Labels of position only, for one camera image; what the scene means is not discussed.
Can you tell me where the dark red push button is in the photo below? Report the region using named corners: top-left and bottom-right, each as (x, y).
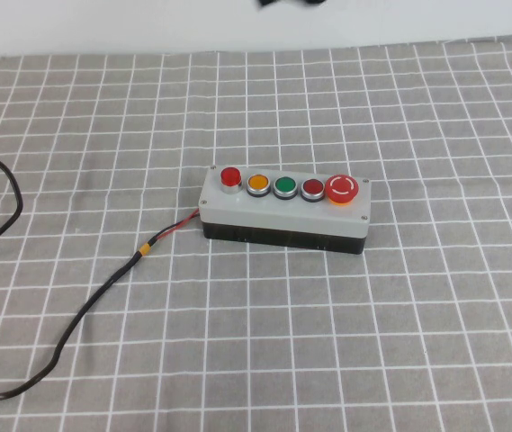
top-left (300, 177), bottom-right (328, 204)

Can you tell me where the yellow push button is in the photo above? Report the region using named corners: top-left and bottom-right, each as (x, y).
top-left (245, 173), bottom-right (272, 199)

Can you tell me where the green push button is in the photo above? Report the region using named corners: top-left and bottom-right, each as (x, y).
top-left (272, 175), bottom-right (299, 202)

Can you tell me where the red emergency stop mushroom button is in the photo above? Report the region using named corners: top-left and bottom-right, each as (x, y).
top-left (324, 173), bottom-right (359, 207)

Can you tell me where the grey black button control box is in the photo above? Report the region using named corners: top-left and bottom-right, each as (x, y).
top-left (197, 165), bottom-right (373, 257)

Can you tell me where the red indicator lamp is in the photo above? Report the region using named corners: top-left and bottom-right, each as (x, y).
top-left (218, 166), bottom-right (244, 195)

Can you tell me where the grey checked tablecloth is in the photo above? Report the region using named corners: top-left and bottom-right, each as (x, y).
top-left (0, 34), bottom-right (512, 432)

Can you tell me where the black cable with yellow connector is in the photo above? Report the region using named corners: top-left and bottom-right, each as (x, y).
top-left (0, 207), bottom-right (203, 402)

